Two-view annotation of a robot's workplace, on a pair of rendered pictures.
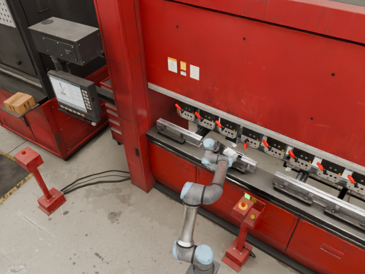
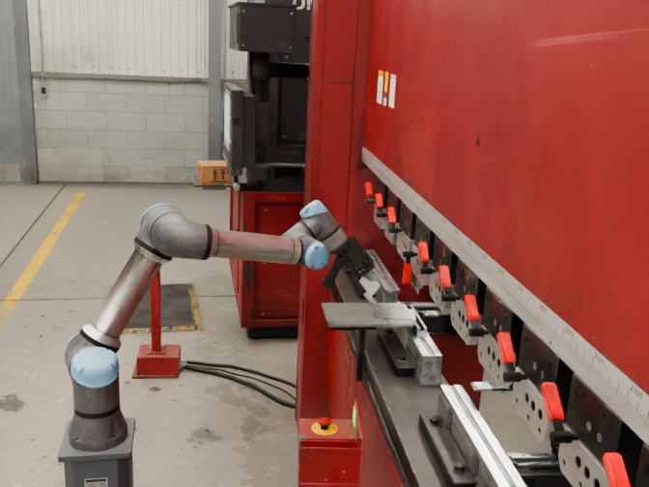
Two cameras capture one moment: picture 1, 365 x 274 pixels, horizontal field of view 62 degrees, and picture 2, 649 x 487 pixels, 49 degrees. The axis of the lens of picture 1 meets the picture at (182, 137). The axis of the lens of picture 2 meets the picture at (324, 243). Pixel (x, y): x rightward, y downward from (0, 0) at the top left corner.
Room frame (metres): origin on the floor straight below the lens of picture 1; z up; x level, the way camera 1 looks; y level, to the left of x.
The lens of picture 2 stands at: (0.17, -1.73, 1.82)
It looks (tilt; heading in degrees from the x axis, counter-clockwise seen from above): 16 degrees down; 46
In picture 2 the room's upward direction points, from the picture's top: 3 degrees clockwise
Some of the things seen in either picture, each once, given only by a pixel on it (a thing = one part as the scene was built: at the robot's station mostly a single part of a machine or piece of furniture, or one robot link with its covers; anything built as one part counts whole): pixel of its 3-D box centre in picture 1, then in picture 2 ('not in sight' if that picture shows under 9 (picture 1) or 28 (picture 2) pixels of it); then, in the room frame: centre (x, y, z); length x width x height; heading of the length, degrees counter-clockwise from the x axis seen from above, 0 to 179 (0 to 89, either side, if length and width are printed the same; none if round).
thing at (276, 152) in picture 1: (277, 144); (454, 273); (1.62, -0.71, 1.26); 0.15 x 0.09 x 0.17; 54
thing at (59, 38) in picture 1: (77, 77); (258, 102); (2.22, 0.87, 1.53); 0.51 x 0.25 x 0.85; 59
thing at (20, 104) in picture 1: (18, 102); (216, 171); (2.56, 1.68, 1.04); 0.30 x 0.26 x 0.12; 57
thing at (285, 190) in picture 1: (293, 193); (445, 450); (1.44, -0.86, 0.89); 0.30 x 0.05 x 0.03; 54
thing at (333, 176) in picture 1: (331, 167); (512, 336); (1.38, -1.03, 1.26); 0.15 x 0.09 x 0.17; 54
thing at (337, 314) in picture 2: (221, 160); (366, 314); (1.72, -0.32, 1.00); 0.26 x 0.18 x 0.01; 144
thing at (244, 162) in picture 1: (234, 157); (414, 342); (1.81, -0.45, 0.92); 0.39 x 0.06 x 0.10; 54
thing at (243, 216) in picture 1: (248, 210); (327, 447); (1.39, -0.52, 0.75); 0.20 x 0.16 x 0.18; 49
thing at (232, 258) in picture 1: (237, 253); not in sight; (1.37, -0.50, 0.06); 0.25 x 0.20 x 0.12; 139
